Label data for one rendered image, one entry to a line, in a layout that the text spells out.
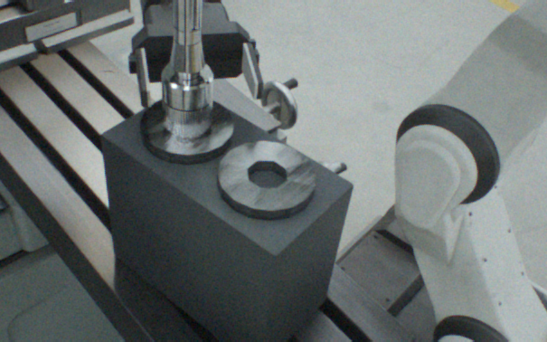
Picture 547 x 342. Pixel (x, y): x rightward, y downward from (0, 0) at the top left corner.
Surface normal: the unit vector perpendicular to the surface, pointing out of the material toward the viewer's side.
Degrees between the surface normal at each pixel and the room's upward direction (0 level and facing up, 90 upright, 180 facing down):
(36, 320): 90
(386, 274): 0
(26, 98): 0
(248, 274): 90
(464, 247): 90
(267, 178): 0
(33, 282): 90
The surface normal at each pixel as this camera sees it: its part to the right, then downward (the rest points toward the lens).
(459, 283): -0.65, 0.48
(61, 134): 0.09, -0.72
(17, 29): 0.68, 0.55
